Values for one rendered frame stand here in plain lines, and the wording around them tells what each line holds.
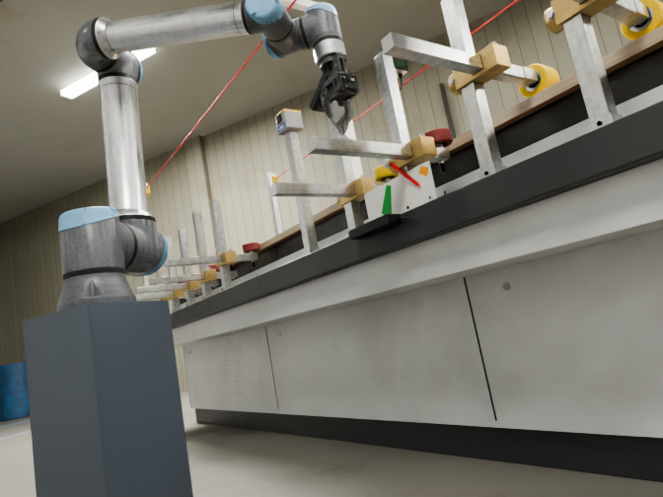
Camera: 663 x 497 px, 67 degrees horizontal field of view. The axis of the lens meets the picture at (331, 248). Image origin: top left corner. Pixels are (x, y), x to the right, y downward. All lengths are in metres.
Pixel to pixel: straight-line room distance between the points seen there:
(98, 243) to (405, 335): 0.96
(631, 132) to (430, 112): 4.81
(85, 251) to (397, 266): 0.81
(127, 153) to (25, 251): 8.41
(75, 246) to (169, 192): 6.12
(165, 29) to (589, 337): 1.34
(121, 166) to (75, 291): 0.44
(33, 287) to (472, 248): 8.99
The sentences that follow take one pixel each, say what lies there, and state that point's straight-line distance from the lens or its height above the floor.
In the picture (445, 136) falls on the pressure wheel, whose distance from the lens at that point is 1.38.
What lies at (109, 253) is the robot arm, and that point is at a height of 0.73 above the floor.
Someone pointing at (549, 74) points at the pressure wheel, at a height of 0.94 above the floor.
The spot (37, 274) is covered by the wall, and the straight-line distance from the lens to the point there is 9.68.
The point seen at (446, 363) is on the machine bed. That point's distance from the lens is 1.58.
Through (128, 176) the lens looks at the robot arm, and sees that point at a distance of 1.63.
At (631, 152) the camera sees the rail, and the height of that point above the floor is 0.64.
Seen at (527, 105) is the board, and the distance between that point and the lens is 1.35.
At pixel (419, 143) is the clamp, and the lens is 1.29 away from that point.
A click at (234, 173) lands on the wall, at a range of 6.80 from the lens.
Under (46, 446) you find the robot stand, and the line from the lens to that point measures 1.44.
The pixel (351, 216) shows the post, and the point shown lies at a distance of 1.50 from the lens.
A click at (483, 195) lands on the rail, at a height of 0.66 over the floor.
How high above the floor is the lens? 0.44
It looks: 9 degrees up
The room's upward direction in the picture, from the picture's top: 10 degrees counter-clockwise
